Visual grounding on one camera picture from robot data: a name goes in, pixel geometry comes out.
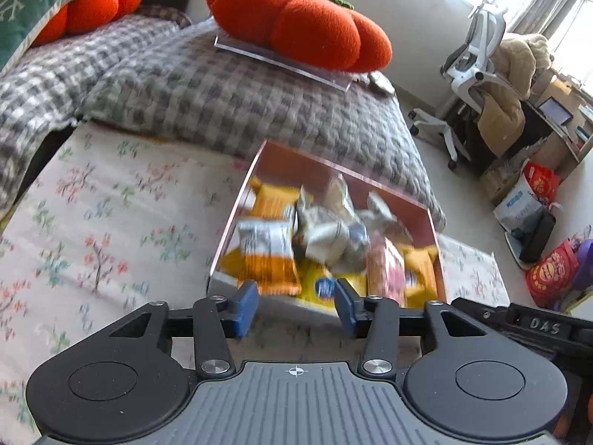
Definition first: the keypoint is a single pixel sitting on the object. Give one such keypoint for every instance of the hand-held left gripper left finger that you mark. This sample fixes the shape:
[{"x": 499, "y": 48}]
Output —
[{"x": 245, "y": 308}]

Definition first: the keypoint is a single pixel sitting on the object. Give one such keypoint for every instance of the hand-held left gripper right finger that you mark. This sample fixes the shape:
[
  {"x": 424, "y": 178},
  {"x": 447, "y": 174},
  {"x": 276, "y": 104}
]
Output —
[{"x": 346, "y": 309}]

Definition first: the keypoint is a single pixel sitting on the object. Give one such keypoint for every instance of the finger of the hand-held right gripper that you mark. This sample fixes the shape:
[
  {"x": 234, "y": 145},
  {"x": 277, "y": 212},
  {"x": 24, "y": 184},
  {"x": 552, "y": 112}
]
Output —
[{"x": 482, "y": 310}]

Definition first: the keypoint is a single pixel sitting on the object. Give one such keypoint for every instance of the yellow packet with blue label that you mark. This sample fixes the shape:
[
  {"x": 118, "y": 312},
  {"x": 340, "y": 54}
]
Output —
[{"x": 324, "y": 286}]

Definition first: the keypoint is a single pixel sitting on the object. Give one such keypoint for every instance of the red snack packet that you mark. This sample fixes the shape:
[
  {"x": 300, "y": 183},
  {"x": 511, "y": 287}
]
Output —
[{"x": 385, "y": 269}]

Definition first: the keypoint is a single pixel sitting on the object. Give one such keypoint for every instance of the orange snack packet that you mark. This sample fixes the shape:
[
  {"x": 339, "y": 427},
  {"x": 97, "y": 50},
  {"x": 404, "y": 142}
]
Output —
[{"x": 266, "y": 252}]

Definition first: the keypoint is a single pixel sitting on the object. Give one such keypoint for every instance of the plain yellow snack packet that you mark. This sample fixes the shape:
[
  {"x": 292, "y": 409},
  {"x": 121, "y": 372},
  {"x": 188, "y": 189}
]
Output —
[{"x": 421, "y": 271}]

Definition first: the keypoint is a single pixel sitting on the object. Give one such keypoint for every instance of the large silver packet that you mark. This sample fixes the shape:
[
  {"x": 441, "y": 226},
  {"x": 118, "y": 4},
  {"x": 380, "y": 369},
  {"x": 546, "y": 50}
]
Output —
[{"x": 324, "y": 238}]

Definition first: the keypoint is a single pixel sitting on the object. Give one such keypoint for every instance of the small silver snack packet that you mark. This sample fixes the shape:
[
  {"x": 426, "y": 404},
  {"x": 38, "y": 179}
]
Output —
[{"x": 382, "y": 215}]

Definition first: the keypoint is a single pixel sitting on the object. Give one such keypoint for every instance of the small yellow snack packet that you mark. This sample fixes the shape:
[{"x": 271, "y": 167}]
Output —
[{"x": 271, "y": 200}]

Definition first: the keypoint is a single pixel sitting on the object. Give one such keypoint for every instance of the white snack packet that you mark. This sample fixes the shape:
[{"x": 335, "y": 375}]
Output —
[{"x": 340, "y": 194}]

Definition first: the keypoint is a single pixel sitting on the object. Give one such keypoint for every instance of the pink shallow box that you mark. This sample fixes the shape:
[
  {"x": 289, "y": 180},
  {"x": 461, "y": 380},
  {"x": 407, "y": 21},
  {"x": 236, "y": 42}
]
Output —
[{"x": 333, "y": 181}]

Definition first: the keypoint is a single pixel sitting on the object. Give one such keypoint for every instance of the red printed shopping bag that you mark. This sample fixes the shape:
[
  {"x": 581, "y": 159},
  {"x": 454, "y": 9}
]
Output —
[{"x": 551, "y": 271}]

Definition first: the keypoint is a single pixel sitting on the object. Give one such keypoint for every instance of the purple bag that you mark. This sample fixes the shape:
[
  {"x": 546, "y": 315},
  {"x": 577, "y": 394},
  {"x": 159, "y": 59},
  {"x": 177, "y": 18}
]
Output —
[{"x": 584, "y": 262}]

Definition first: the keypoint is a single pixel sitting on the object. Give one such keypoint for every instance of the black bag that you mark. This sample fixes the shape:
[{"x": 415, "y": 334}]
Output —
[{"x": 537, "y": 236}]

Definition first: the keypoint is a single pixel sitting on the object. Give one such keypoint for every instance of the red gift bag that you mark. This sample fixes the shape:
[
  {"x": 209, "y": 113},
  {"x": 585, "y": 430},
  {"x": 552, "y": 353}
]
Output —
[{"x": 541, "y": 181}]

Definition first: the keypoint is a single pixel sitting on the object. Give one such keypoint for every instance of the floral bed sheet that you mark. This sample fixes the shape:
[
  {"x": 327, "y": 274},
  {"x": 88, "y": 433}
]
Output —
[{"x": 116, "y": 241}]

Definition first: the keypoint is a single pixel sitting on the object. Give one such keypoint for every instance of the wooden desk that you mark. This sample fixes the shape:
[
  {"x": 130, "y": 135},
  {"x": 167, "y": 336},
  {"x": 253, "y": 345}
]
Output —
[{"x": 563, "y": 143}]

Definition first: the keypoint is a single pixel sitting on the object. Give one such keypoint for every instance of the laptop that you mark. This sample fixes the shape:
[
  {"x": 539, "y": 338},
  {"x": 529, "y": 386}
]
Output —
[{"x": 556, "y": 111}]

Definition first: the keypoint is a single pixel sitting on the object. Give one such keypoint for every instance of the beige coat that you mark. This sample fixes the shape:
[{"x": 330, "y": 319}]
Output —
[{"x": 509, "y": 83}]

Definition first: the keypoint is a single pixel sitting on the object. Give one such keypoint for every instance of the white office chair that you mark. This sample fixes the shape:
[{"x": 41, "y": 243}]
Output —
[{"x": 468, "y": 69}]

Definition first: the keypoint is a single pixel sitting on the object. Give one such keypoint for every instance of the clear acrylic board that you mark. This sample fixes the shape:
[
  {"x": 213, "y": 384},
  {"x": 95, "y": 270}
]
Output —
[{"x": 282, "y": 58}]

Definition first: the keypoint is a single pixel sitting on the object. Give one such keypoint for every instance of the large orange pumpkin cushion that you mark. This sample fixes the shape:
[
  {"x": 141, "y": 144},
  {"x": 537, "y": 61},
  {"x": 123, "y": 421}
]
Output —
[{"x": 301, "y": 23}]

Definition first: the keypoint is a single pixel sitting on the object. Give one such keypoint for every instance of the grey curtain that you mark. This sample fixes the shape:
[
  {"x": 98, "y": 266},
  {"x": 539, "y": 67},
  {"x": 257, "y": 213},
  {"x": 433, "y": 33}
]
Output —
[{"x": 551, "y": 4}]

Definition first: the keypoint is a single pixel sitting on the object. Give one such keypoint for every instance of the small orange pumpkin cushion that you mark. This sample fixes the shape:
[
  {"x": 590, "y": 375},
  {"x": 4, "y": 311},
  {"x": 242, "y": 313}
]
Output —
[{"x": 88, "y": 4}]

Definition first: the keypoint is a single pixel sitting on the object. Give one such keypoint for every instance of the green patterned pillow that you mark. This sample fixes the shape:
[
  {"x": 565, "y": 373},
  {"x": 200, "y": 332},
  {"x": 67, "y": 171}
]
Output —
[{"x": 28, "y": 4}]

